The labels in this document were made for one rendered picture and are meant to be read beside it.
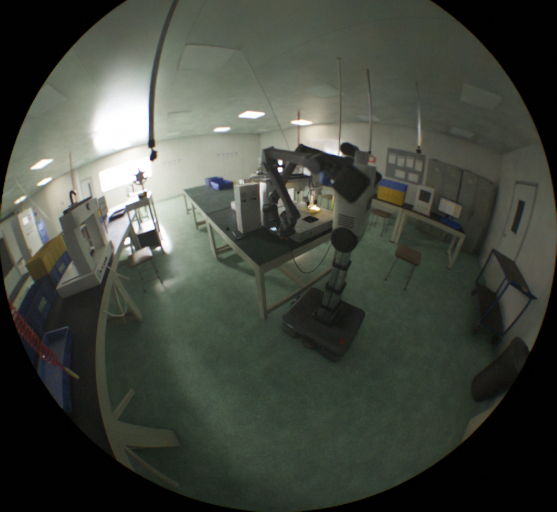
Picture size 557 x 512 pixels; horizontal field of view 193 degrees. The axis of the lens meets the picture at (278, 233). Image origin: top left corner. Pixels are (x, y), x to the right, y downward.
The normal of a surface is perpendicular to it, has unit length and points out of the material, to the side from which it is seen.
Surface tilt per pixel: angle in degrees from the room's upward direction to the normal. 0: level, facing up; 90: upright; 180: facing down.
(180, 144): 90
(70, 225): 90
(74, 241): 90
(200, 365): 0
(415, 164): 90
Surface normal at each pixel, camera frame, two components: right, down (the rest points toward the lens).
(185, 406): 0.00, -0.89
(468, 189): -0.78, 0.29
